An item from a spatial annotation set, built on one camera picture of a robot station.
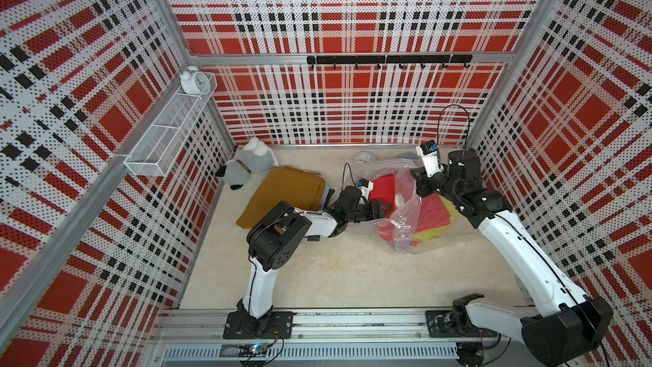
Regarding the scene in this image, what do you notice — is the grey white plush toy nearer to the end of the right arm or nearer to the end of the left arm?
the end of the left arm

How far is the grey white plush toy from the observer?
3.43 feet

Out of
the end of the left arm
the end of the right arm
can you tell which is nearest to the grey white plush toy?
the end of the left arm
